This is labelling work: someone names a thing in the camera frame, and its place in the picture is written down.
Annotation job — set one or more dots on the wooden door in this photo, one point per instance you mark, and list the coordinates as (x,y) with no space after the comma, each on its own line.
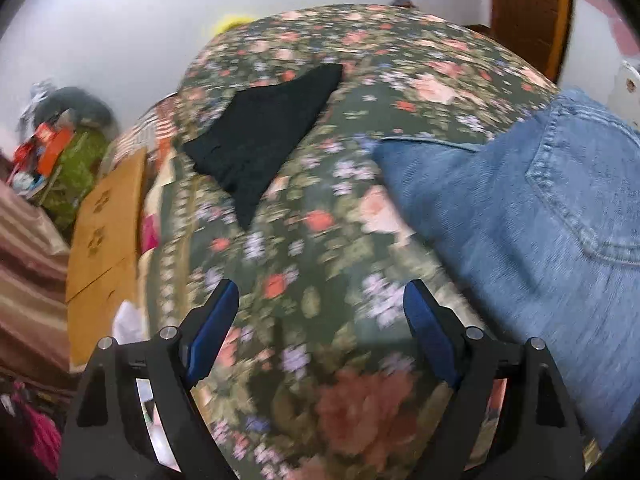
(530,10)

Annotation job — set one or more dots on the floral blanket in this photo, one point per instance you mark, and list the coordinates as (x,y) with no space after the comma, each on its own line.
(310,210)

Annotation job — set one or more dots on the striped patterned bed sheet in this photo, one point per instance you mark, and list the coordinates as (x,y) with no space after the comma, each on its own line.
(150,130)

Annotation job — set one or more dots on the red bag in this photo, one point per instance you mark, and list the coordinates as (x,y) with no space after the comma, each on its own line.
(22,154)

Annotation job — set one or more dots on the white cloth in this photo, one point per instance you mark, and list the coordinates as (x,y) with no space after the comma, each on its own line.
(130,322)

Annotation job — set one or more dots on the light wooden board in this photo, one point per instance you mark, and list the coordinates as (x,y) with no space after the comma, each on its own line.
(100,320)

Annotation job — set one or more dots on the yellow foam tube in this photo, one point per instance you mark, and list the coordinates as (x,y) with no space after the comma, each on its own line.
(230,22)

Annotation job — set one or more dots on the orange box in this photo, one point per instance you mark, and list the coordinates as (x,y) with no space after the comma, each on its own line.
(52,147)

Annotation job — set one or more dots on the wooden lap table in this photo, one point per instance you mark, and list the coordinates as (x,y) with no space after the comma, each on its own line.
(105,230)

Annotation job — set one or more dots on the grey plush pillow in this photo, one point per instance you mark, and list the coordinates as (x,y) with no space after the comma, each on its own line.
(85,105)

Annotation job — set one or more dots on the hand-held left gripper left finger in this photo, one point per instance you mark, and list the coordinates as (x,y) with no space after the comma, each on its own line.
(212,330)

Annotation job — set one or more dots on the blue jeans pants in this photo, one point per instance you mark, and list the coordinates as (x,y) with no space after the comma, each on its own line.
(525,210)

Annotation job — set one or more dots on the magenta cloth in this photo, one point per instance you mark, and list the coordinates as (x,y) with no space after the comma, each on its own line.
(35,425)

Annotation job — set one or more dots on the grey backpack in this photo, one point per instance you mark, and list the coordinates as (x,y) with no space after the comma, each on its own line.
(402,2)

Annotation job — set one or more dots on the striped brown curtain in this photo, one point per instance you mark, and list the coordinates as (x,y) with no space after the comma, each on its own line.
(25,285)

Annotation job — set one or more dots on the black folded cloth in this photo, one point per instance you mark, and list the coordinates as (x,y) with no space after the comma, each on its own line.
(265,135)

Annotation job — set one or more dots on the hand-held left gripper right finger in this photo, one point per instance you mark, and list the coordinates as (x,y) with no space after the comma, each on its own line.
(430,325)

